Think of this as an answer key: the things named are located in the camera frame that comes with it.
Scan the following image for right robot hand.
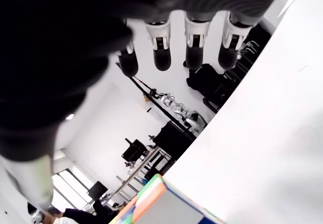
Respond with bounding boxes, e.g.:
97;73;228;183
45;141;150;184
0;0;299;211

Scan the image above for multicoloured Rubik's cube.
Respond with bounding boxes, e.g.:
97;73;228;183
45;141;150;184
108;173;228;224

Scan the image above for black computer monitor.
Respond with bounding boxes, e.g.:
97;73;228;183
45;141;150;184
86;180;109;201

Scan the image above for black equipment case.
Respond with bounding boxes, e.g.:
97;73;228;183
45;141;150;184
153;120;197;164

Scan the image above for black backpack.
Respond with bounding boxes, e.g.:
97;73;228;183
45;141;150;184
186;63;244;114

